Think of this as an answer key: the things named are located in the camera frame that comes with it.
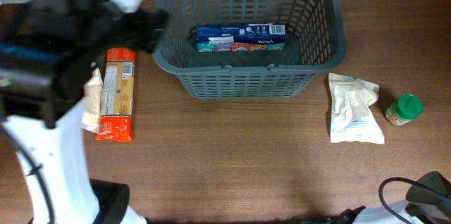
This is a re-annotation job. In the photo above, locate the orange spaghetti package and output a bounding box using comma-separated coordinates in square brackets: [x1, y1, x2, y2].
[96, 48, 136, 142]

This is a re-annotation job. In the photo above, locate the blue tea box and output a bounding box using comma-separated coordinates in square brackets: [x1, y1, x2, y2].
[197, 23, 288, 52]

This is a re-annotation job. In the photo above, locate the grey plastic basket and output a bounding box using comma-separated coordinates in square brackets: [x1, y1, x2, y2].
[154, 0, 346, 99]

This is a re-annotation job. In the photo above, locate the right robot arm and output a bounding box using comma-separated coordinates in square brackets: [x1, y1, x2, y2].
[334, 171, 450, 224]

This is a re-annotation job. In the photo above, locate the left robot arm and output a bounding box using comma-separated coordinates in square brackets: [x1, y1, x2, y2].
[1, 0, 168, 223]

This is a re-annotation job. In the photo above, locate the beige powder bag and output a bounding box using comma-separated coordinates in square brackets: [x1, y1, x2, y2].
[82, 68, 103, 134]

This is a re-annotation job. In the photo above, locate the beige food pouch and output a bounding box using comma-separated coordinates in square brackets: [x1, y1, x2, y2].
[328, 73, 385, 144]

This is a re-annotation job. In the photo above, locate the green lid spice jar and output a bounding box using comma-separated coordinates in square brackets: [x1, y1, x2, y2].
[385, 94, 424, 125]

